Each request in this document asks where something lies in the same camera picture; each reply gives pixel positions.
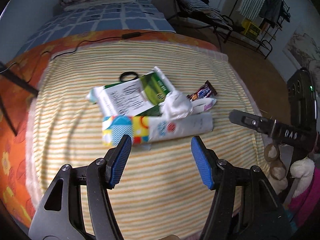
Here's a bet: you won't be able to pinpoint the orange floral bed sheet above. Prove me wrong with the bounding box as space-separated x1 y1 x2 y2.
0 29 218 228

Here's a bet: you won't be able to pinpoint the black folding chair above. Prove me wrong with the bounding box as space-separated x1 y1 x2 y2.
167 0 234 48

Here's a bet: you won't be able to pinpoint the white tissue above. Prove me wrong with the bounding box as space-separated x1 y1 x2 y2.
159 90 193 120

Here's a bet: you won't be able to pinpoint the light blue tube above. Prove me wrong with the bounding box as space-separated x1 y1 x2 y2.
86 89 97 104

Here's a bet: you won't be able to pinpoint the black power cable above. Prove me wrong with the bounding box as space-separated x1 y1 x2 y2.
0 31 176 74

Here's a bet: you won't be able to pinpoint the wall picture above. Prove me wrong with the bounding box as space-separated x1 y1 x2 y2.
283 25 319 71

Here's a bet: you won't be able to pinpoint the brown snickers wrapper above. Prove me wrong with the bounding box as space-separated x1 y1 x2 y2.
187 80 217 101

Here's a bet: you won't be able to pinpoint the green white snack bag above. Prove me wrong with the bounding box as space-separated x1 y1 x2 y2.
92 66 175 117

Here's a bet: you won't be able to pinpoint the white plush toy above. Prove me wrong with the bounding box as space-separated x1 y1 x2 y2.
272 155 316 198

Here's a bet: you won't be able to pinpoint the black appliance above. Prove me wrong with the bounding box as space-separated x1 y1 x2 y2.
286 67 317 131

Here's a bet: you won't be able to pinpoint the striped cushion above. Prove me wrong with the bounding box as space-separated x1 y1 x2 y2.
177 0 233 30

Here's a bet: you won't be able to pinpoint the tape rolls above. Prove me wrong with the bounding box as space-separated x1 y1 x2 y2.
264 144 287 180

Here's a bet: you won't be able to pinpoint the dark hanging jacket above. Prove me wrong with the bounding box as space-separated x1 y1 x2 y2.
259 0 291 29

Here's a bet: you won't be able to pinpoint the colourful white wrapper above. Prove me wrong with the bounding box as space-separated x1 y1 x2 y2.
102 112 213 146

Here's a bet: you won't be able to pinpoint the yellow crate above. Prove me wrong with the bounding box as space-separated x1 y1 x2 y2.
242 18 261 40

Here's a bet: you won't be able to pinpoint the black clothes rack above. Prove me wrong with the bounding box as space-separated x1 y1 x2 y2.
228 0 291 59

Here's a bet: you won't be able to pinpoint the black hair tie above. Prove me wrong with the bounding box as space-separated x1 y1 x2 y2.
119 71 139 82

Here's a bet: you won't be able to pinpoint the white purple wrapper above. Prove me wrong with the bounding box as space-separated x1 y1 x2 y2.
191 98 217 114

